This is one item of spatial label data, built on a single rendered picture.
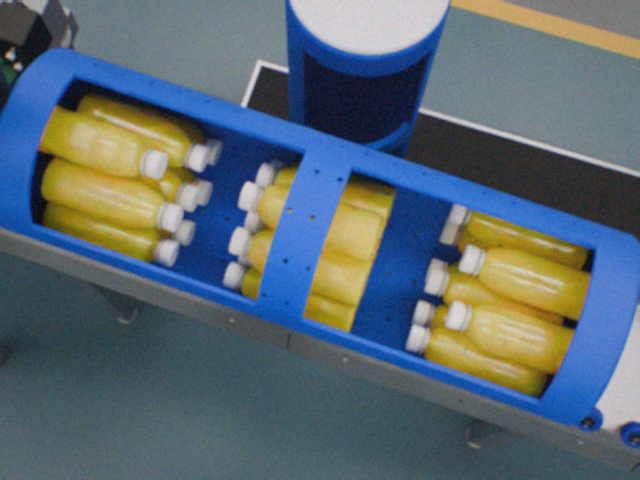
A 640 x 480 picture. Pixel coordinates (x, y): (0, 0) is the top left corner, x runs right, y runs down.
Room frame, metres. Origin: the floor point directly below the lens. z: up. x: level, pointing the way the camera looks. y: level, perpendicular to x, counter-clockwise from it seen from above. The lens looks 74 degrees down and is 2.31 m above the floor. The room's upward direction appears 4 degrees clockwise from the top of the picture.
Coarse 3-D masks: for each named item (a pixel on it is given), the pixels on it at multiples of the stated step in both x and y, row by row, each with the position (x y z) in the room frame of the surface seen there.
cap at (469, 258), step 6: (468, 246) 0.34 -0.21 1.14; (468, 252) 0.33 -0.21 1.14; (474, 252) 0.33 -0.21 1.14; (462, 258) 0.33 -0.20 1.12; (468, 258) 0.32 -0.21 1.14; (474, 258) 0.33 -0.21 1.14; (462, 264) 0.32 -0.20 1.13; (468, 264) 0.32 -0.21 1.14; (474, 264) 0.32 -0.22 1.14; (462, 270) 0.31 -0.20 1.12; (468, 270) 0.31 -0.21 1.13
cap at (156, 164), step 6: (150, 156) 0.43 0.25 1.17; (156, 156) 0.44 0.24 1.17; (162, 156) 0.44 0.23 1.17; (150, 162) 0.43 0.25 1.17; (156, 162) 0.43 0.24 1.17; (162, 162) 0.43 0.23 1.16; (144, 168) 0.42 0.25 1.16; (150, 168) 0.42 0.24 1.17; (156, 168) 0.42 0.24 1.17; (162, 168) 0.43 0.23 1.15; (150, 174) 0.41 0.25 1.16; (156, 174) 0.41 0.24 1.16
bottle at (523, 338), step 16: (480, 304) 0.27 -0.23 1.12; (496, 304) 0.27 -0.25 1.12; (464, 320) 0.24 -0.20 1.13; (480, 320) 0.24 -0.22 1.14; (496, 320) 0.24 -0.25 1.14; (512, 320) 0.24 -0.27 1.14; (528, 320) 0.24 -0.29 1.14; (544, 320) 0.25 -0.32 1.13; (480, 336) 0.22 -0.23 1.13; (496, 336) 0.22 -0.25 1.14; (512, 336) 0.22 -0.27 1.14; (528, 336) 0.22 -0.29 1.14; (544, 336) 0.22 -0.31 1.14; (560, 336) 0.22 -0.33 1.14; (496, 352) 0.20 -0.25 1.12; (512, 352) 0.20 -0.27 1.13; (528, 352) 0.20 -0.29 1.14; (544, 352) 0.20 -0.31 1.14; (560, 352) 0.20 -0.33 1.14; (544, 368) 0.18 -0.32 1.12
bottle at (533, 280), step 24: (480, 264) 0.32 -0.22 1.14; (504, 264) 0.32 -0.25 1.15; (528, 264) 0.32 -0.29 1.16; (552, 264) 0.32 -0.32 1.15; (504, 288) 0.29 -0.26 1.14; (528, 288) 0.29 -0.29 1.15; (552, 288) 0.29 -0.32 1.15; (576, 288) 0.29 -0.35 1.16; (552, 312) 0.26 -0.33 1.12; (576, 312) 0.26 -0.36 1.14
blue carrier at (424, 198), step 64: (64, 64) 0.55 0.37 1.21; (0, 128) 0.44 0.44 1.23; (256, 128) 0.47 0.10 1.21; (0, 192) 0.37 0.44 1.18; (320, 192) 0.38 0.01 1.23; (448, 192) 0.40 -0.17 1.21; (128, 256) 0.30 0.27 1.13; (192, 256) 0.35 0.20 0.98; (384, 256) 0.37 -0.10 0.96; (448, 256) 0.37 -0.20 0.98; (384, 320) 0.26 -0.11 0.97; (576, 384) 0.15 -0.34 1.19
